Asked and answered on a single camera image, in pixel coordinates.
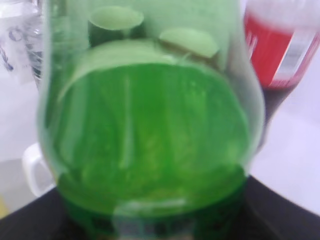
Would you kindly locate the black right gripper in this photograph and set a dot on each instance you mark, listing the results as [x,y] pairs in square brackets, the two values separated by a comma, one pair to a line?
[42,219]

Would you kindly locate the green soda bottle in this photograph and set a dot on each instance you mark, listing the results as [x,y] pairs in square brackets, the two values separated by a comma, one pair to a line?
[149,117]

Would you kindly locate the clear water bottle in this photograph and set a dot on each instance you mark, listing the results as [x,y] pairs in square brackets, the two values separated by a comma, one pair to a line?
[21,40]

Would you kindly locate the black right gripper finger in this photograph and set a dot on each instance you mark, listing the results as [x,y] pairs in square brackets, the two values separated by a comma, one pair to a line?
[268,216]

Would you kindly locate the cola bottle red label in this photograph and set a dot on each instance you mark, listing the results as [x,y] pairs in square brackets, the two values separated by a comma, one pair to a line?
[282,38]

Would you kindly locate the white mug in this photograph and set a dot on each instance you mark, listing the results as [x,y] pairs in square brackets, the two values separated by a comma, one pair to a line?
[37,173]

